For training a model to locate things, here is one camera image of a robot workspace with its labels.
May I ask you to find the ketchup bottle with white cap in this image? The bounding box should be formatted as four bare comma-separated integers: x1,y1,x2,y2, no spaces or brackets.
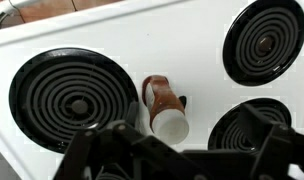
141,74,190,146

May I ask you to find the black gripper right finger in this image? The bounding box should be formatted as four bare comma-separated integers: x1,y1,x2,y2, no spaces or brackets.
236,103,304,180

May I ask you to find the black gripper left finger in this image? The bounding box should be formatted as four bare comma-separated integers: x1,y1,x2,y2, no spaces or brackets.
53,101,206,180

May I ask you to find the large black coil burner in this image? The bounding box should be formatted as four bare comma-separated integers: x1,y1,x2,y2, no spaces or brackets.
8,47,140,154
207,97,292,152

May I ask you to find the small black coil burner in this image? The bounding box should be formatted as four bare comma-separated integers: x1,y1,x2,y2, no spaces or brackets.
222,0,304,87

